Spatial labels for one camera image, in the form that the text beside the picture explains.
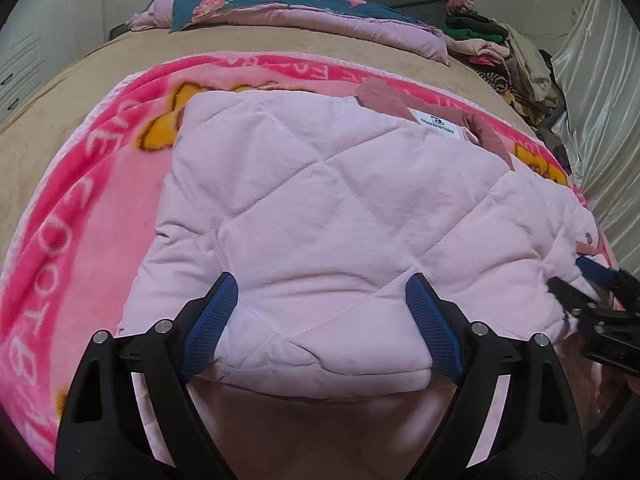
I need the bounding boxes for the pink printed blanket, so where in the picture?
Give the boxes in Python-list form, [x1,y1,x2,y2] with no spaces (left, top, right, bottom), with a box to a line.
[0,50,621,480]

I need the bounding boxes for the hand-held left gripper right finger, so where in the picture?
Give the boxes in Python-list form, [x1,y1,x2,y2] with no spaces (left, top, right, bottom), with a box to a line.
[405,272,588,480]

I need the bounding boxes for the white wardrobe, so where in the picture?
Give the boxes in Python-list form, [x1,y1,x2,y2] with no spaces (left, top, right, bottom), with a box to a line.
[0,0,131,126]

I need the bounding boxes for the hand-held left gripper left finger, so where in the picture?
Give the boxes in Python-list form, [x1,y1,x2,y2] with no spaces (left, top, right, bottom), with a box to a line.
[55,271,240,480]

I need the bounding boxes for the folded floral quilt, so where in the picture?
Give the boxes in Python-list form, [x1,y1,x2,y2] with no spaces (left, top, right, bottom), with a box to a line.
[127,0,451,66]

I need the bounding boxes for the white satin curtain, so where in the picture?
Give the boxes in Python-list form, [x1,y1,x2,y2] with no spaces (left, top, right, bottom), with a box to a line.
[550,0,640,271]

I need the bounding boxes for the pile of clothes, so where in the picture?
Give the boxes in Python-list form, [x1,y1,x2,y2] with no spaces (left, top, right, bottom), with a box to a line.
[445,0,571,171]

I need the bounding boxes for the pink quilted jacket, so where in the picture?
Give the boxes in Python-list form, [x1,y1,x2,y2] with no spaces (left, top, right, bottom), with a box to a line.
[117,80,608,401]

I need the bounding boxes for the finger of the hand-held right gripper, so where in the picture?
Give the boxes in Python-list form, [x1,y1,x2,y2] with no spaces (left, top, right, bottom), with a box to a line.
[575,257,640,307]
[547,277,601,318]

